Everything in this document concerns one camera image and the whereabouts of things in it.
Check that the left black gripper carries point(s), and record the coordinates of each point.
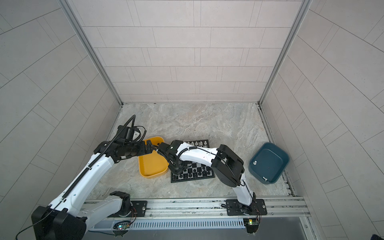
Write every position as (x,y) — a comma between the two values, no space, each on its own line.
(143,150)

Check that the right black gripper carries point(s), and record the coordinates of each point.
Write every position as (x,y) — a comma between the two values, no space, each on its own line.
(175,171)

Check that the yellow plastic tray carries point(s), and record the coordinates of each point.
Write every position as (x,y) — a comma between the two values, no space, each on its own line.
(152,165)

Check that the black white chess board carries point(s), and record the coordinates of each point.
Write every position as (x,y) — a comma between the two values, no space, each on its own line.
(193,171)

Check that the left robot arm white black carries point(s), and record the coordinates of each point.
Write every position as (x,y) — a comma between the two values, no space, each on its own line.
(63,218)

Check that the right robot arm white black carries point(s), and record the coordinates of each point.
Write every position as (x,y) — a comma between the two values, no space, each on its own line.
(226,165)

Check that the left controller circuit board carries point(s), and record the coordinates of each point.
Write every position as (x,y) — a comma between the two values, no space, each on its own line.
(122,226)

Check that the controller circuit board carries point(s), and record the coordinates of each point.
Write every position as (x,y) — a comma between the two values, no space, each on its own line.
(122,226)
(251,225)

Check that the right controller circuit board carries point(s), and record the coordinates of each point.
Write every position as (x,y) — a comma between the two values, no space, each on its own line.
(251,225)

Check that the teal plastic bin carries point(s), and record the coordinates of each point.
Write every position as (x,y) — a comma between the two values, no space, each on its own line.
(271,162)

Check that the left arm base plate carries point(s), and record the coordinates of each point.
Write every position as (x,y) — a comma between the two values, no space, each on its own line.
(138,209)

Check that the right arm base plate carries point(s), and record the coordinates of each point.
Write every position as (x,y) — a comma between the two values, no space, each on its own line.
(257,208)

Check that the aluminium mounting rail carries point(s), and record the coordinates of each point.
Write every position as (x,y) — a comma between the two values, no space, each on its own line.
(216,209)

